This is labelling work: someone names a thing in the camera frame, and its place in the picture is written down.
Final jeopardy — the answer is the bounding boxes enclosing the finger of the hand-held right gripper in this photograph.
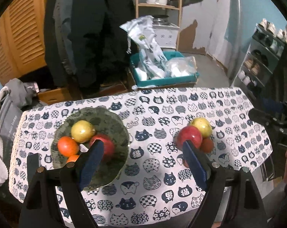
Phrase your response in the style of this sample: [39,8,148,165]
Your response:
[262,99,286,112]
[248,108,280,133]

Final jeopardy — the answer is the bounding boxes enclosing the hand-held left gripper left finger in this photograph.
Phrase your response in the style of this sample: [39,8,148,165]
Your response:
[20,140,105,228]

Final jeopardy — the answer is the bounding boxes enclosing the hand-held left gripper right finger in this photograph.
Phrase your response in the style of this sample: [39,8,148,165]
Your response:
[182,140,268,228]

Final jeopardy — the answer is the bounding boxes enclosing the small orange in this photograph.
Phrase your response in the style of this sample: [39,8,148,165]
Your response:
[66,154,80,164]

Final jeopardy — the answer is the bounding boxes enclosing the large orange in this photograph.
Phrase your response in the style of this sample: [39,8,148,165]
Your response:
[57,136,80,157]
[200,138,214,153]

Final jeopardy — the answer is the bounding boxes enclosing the red apple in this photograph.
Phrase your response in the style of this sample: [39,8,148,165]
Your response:
[176,126,203,150]
[89,134,115,162]

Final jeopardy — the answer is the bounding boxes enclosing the yellow green apple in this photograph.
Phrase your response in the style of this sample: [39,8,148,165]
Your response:
[190,117,213,138]
[71,120,96,143]

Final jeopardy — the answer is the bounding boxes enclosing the green glass bowl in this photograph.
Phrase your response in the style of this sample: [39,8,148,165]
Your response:
[50,107,130,191]

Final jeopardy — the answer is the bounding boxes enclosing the cat print tablecloth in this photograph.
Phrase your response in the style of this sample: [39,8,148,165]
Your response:
[9,87,273,227]

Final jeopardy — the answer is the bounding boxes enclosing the shoe rack with shoes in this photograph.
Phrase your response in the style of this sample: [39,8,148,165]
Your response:
[237,18,287,88]

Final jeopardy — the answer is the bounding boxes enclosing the grey shoe rack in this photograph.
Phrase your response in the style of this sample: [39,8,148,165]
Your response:
[230,22,287,95]

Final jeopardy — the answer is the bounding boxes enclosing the wooden crate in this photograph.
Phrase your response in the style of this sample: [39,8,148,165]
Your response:
[36,87,75,105]

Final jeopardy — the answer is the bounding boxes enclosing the teal cardboard box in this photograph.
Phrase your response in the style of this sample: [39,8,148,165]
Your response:
[130,51,200,87]

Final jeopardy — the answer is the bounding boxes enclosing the grey bag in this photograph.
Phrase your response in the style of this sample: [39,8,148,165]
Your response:
[0,95,24,143]

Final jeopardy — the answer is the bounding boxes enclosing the clear plastic bag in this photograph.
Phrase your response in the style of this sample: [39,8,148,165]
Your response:
[164,56,197,78]

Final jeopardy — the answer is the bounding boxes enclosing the white door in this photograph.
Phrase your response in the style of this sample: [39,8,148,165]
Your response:
[205,0,244,76]

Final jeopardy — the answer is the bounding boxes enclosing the grey clothes pile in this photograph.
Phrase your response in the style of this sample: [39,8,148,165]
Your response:
[4,78,49,107]

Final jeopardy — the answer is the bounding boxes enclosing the white printed rice bag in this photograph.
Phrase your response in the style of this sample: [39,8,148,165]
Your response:
[120,15,168,79]

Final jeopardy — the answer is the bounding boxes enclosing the white patterned storage box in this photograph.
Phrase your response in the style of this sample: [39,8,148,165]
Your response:
[153,24,180,49]

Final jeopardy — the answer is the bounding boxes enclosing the wooden shelf unit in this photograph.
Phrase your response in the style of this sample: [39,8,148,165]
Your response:
[135,0,183,50]

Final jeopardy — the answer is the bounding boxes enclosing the black hanging coat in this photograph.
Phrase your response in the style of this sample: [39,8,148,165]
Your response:
[44,0,135,93]

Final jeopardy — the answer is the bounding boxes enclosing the steel pot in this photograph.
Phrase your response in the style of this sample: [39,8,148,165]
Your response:
[153,15,170,26]

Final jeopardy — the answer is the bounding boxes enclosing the wooden louvred door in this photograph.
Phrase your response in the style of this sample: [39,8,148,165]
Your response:
[0,0,54,86]

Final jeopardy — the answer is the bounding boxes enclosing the grey hanging jacket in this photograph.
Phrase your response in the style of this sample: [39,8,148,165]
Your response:
[54,0,75,76]

